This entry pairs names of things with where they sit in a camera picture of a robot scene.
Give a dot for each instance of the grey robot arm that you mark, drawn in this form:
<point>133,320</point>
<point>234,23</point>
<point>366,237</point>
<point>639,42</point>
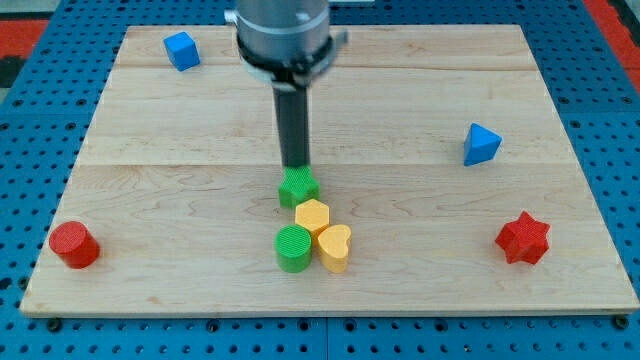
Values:
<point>286,44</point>

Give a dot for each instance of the blue cube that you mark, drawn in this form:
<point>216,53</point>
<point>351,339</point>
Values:
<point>182,51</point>

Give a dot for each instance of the green star block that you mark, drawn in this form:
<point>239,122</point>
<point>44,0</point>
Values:
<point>298,186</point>

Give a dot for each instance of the yellow hexagon block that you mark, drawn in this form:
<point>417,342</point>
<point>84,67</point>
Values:
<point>314,216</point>

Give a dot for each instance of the yellow heart block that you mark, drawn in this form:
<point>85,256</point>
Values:
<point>334,247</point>

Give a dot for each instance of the green cylinder block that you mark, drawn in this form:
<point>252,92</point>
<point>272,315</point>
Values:
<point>293,246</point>

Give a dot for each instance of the black pusher rod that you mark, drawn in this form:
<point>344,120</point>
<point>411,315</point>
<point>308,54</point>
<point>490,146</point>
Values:
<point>291,109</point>

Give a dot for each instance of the wooden board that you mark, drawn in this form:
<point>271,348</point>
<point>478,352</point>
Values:
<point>178,173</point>

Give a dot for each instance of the blue triangular block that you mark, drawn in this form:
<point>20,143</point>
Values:
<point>481,145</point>

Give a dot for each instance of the red star block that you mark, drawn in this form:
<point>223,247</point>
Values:
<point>524,239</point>

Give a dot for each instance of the red cylinder block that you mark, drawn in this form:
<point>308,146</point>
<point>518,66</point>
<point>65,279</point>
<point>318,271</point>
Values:
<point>73,243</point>

